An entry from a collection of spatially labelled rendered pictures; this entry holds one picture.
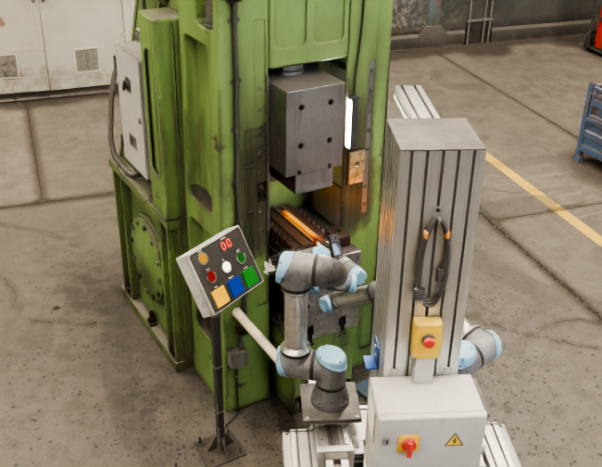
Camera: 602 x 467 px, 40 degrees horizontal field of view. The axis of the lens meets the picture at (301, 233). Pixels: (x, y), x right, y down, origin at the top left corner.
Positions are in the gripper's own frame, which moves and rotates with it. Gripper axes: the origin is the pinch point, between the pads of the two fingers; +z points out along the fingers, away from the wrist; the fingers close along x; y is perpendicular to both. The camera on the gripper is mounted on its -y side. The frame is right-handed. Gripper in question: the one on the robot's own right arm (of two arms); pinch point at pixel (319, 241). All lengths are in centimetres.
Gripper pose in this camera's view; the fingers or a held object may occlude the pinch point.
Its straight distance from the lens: 397.6
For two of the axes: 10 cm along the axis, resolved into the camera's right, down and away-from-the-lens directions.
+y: -0.1, 8.8, 4.7
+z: -5.0, -4.1, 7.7
